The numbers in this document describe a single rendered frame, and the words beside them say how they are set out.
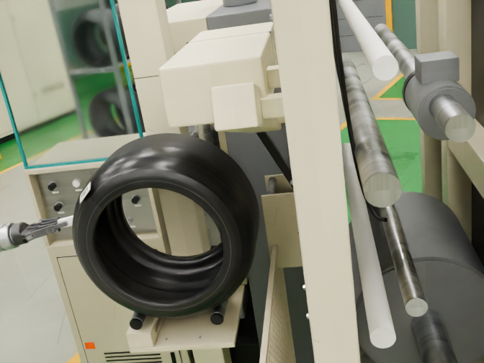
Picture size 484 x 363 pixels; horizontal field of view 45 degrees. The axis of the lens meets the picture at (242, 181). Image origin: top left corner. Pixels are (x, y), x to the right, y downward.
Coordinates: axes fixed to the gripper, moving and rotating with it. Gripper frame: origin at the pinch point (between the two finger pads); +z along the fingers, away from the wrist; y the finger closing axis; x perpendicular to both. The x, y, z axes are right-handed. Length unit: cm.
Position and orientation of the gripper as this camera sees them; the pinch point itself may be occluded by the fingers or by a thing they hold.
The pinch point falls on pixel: (68, 221)
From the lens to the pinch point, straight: 206.3
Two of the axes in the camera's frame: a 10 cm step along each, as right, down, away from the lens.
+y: 1.0, -3.8, 9.2
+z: 9.5, -2.3, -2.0
